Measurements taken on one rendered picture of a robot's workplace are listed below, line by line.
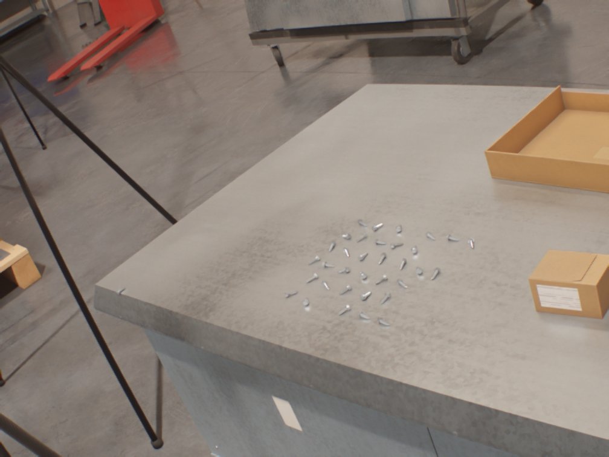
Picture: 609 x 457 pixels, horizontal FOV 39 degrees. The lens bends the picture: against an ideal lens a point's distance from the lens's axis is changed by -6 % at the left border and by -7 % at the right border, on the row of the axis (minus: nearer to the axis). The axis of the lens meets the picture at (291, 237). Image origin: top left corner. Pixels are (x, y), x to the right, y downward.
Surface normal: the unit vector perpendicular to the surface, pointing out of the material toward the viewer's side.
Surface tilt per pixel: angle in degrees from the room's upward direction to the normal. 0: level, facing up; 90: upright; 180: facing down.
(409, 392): 67
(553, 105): 90
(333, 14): 78
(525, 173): 90
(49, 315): 0
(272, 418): 90
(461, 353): 0
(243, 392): 90
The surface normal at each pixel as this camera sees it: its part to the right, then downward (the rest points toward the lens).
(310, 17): -0.73, 0.36
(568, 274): -0.35, -0.83
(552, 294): -0.60, 0.55
